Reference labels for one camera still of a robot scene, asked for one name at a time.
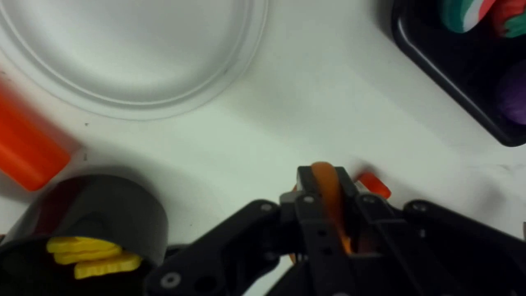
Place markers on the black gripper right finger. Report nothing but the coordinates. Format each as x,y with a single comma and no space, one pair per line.
438,257

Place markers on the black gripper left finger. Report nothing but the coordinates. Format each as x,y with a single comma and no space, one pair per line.
231,257

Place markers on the orange slice plush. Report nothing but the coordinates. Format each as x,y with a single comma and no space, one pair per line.
330,187

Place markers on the watermelon slice plush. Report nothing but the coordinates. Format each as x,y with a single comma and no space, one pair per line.
463,14

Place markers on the black rectangular plate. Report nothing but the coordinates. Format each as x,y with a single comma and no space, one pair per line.
466,71

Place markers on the red marker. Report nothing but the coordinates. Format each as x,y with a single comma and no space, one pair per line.
374,185

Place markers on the black pot with yellow print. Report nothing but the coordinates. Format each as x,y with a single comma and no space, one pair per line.
109,208

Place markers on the orange squeeze bottle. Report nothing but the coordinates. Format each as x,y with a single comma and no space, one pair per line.
27,149

